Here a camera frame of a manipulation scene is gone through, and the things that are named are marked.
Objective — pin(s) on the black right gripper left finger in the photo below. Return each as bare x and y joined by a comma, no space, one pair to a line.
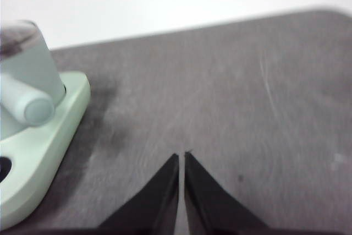
154,207

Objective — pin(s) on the mint green breakfast machine base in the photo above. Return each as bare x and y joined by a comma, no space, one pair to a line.
41,147

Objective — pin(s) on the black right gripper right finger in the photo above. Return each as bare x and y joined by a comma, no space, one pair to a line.
209,207

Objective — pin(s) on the glass lid with green knob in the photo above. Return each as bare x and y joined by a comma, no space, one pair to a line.
16,34

